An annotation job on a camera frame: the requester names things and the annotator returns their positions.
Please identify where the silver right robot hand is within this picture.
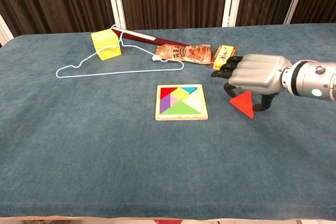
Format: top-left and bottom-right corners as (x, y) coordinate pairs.
(210, 54), (293, 112)

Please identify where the purple tangram piece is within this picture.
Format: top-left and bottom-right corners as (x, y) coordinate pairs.
(160, 95), (173, 113)

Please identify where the teal velvet tablecloth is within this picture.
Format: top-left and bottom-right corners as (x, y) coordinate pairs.
(0, 23), (336, 221)

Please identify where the maroon long flat stick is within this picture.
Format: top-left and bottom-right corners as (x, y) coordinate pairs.
(111, 26), (190, 47)

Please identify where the orange spouted snack pouch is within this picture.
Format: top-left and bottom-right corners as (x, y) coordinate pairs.
(152, 44), (212, 65)

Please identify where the red tangram triangle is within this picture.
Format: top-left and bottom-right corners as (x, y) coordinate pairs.
(160, 87), (179, 101)

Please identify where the yellow and red small box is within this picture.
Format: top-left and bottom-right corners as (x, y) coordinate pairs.
(209, 44), (238, 71)

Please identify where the yellow cube block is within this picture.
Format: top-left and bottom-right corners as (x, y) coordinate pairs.
(90, 29), (122, 61)

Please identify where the white wire clothes hanger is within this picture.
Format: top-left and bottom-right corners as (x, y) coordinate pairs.
(55, 24), (184, 79)

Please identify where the green tangram triangle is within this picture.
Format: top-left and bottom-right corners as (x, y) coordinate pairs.
(160, 101), (202, 115)

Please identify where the orange wooden triangle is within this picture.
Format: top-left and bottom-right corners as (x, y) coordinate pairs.
(229, 90), (255, 120)

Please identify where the yellow tangram piece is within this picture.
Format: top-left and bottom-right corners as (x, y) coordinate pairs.
(172, 87), (191, 101)

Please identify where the wooden tangram tray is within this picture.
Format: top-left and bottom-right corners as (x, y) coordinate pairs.
(155, 84), (209, 121)

